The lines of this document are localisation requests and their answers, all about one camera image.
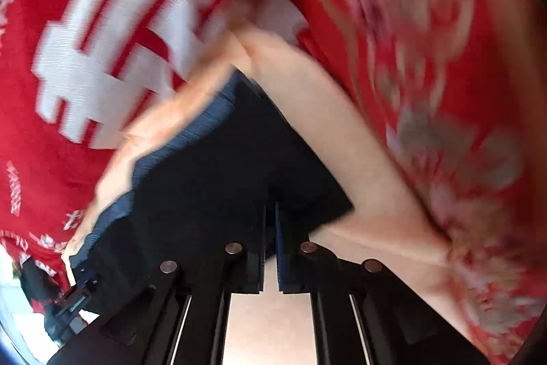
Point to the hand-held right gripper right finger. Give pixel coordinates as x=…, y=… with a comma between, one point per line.
x=284, y=267

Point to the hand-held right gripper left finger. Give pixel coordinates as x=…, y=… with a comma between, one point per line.
x=257, y=267

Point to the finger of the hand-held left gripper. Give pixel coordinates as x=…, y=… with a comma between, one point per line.
x=79, y=298

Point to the black pants with blue waistband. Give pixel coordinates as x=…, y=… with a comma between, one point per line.
x=205, y=177

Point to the peach bed sheet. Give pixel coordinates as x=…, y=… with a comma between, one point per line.
x=324, y=142

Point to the red blanket with white characters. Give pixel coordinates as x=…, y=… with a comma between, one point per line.
x=25, y=142

